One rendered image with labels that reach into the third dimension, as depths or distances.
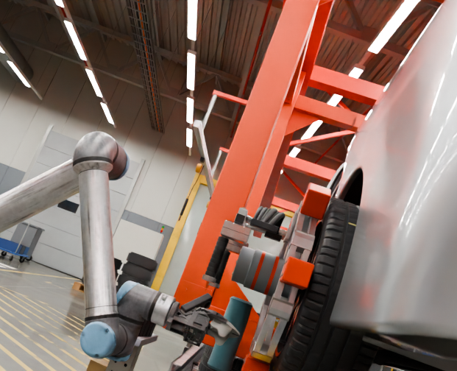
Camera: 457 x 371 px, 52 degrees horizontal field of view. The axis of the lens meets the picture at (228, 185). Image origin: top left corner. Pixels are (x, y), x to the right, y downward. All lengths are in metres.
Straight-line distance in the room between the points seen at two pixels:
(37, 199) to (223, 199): 0.89
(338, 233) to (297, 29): 1.37
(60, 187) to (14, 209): 0.16
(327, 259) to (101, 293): 0.63
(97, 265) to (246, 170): 1.06
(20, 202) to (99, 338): 0.56
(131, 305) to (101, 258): 0.18
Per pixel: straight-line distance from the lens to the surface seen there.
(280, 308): 1.43
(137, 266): 10.03
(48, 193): 1.62
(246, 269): 1.63
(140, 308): 1.45
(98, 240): 1.37
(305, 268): 1.35
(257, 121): 2.30
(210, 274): 1.51
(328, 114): 4.52
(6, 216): 1.68
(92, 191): 1.40
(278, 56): 2.46
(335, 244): 1.42
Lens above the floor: 0.69
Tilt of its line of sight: 14 degrees up
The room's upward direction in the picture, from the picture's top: 20 degrees clockwise
